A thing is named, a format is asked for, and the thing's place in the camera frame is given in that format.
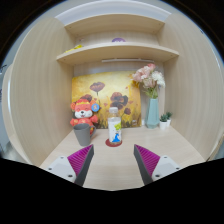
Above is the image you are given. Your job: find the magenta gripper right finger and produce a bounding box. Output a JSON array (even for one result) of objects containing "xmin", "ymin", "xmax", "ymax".
[{"xmin": 134, "ymin": 144, "xmax": 180, "ymax": 185}]

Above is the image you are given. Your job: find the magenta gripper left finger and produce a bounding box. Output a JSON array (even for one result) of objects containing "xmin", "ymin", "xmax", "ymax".
[{"xmin": 46, "ymin": 145, "xmax": 94, "ymax": 186}]

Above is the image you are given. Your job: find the clear plastic water bottle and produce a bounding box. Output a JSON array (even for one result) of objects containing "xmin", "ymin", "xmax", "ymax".
[{"xmin": 108, "ymin": 107, "xmax": 122, "ymax": 145}]

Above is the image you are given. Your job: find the grey mug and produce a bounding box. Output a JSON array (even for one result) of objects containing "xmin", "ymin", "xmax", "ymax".
[{"xmin": 73, "ymin": 123, "xmax": 96, "ymax": 146}]

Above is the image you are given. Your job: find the red round coaster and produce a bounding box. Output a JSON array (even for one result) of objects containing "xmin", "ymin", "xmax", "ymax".
[{"xmin": 105, "ymin": 139, "xmax": 122, "ymax": 147}]

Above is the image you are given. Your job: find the light blue vase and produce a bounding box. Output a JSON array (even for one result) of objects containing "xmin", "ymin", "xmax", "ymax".
[{"xmin": 145, "ymin": 99, "xmax": 159, "ymax": 129}]

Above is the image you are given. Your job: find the small potted succulent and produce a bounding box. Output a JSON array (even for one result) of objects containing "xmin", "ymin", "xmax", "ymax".
[{"xmin": 159, "ymin": 112, "xmax": 172, "ymax": 130}]

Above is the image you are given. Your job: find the red plush fox toy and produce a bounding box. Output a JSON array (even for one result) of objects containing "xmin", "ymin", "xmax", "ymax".
[{"xmin": 70, "ymin": 99, "xmax": 100, "ymax": 133}]

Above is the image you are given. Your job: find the poppy flower painting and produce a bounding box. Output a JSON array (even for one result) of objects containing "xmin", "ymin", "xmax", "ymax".
[{"xmin": 72, "ymin": 71, "xmax": 141, "ymax": 129}]

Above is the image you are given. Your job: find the pink white flower bouquet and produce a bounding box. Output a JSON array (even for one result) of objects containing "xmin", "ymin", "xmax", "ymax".
[{"xmin": 132, "ymin": 63, "xmax": 165, "ymax": 99}]

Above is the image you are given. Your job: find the under-shelf light bar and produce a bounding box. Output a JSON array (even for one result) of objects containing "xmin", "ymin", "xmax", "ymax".
[{"xmin": 101, "ymin": 58, "xmax": 154, "ymax": 63}]

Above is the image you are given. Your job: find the yellow object on shelf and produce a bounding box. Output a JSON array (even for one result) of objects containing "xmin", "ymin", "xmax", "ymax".
[{"xmin": 64, "ymin": 44, "xmax": 84, "ymax": 53}]

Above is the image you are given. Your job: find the purple object on shelf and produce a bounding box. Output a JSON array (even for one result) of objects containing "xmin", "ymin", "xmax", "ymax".
[{"xmin": 112, "ymin": 38, "xmax": 126, "ymax": 42}]

